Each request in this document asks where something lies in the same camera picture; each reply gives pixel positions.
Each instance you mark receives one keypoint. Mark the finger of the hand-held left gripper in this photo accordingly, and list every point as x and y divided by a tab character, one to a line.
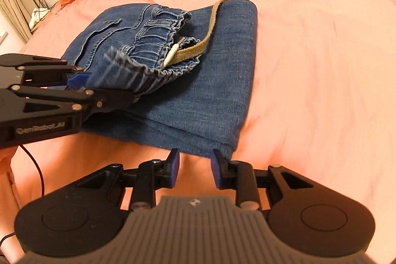
77	80
102	98

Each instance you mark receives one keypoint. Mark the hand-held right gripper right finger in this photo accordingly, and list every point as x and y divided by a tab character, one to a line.
217	171

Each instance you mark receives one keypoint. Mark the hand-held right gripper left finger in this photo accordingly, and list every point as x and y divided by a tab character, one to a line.
174	168

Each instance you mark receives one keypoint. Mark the blue denim pants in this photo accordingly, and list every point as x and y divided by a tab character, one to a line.
210	81

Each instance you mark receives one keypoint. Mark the white device on nightstand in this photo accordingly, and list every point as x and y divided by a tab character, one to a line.
38	18

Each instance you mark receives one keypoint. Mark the khaki fabric belt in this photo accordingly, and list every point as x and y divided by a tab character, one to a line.
191	50

